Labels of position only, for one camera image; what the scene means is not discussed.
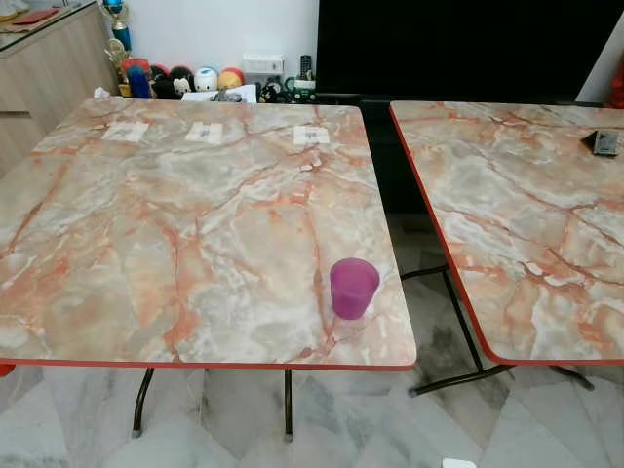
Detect purple plastic cup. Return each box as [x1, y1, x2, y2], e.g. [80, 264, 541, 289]
[329, 257, 381, 322]

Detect red plush object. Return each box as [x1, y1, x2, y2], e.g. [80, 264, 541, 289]
[606, 70, 624, 108]

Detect red book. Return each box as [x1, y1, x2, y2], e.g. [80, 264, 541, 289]
[10, 8, 61, 26]

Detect black television screen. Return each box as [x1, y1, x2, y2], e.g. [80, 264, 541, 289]
[316, 0, 624, 98]

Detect white round toy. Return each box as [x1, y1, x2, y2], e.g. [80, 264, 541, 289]
[193, 66, 220, 93]

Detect marble pattern folding table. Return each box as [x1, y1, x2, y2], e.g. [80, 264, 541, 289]
[0, 96, 418, 441]
[389, 100, 624, 398]

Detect blue and gold trophy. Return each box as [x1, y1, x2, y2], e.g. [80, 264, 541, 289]
[101, 0, 134, 71]

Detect black round toy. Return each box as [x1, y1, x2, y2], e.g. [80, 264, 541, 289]
[168, 65, 196, 99]

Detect orange round toy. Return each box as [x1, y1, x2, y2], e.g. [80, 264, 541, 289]
[218, 66, 247, 91]

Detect white paper sheet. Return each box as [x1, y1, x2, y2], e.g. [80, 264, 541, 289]
[182, 85, 258, 104]

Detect light wooden cabinet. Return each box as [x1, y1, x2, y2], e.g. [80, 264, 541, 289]
[0, 2, 122, 178]

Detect white paper label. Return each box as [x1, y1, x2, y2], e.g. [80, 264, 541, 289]
[102, 121, 150, 143]
[292, 126, 331, 147]
[184, 122, 226, 145]

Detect red and blue toy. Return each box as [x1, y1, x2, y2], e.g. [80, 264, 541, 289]
[120, 58, 155, 99]

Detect small black device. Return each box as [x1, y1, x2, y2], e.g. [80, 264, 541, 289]
[582, 129, 623, 158]

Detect white wall socket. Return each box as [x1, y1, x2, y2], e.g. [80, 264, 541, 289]
[242, 56, 285, 77]

